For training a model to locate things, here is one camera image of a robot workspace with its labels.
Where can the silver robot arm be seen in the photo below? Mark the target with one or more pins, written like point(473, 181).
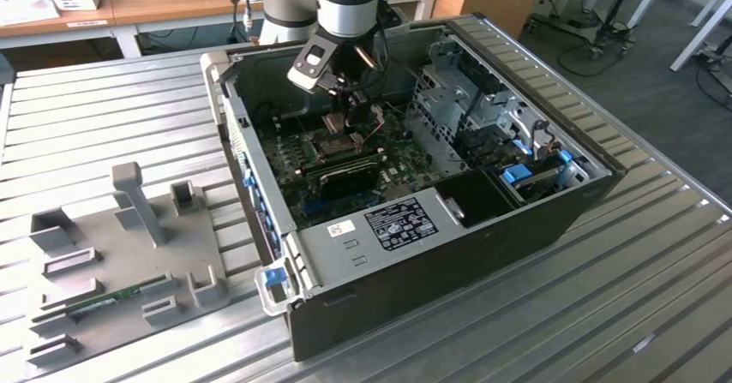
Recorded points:
point(346, 10)

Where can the CPU socket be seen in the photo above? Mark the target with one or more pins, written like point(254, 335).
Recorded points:
point(334, 151)

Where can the small blue slot clip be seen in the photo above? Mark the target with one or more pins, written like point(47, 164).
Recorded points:
point(247, 182)

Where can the silver metal drive cage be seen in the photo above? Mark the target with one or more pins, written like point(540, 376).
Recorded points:
point(439, 100)

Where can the dark green RAM stick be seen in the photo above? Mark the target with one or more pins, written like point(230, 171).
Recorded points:
point(343, 163)

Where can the green motherboard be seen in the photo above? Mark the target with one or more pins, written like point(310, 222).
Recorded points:
point(402, 164)

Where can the black graphics card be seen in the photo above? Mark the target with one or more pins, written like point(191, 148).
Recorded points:
point(349, 183)

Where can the blue disk carrier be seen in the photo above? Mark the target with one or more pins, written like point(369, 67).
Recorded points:
point(517, 173)

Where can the silver power supply unit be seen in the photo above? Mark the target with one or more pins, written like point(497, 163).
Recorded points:
point(334, 250)

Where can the small blue plastic clip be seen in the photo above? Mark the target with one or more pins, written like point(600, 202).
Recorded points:
point(564, 157)

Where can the silver hard disk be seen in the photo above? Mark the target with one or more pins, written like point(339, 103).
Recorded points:
point(542, 186)

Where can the black rolling stand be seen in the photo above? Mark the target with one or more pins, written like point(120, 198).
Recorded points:
point(609, 12)

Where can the blue case latch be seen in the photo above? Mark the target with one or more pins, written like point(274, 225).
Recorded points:
point(271, 277)

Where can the black open PC case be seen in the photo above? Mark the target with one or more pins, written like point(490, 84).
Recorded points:
point(434, 280)

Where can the grey parts rack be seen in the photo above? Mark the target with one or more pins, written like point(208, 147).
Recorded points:
point(143, 263)

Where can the clear plastic bag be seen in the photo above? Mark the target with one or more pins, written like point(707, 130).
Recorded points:
point(23, 8)

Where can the white table sticker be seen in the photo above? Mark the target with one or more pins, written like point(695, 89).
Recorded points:
point(642, 343)

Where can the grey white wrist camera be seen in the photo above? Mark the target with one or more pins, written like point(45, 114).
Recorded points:
point(311, 64)

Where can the wooden desk white frame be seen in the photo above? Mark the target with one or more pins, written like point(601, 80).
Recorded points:
point(171, 1)
point(91, 14)

